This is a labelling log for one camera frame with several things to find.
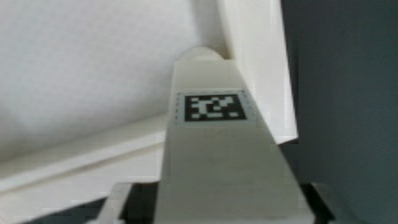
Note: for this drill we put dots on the white desk leg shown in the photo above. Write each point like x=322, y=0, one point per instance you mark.
x=228, y=184

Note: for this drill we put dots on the white desk top panel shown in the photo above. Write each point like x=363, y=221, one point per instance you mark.
x=88, y=51

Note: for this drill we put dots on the white U-shaped obstacle fence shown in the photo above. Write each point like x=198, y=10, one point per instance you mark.
x=81, y=186

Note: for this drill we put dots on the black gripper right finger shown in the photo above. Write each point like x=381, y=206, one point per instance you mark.
x=319, y=202

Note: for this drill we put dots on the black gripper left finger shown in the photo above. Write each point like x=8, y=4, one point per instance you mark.
x=130, y=203

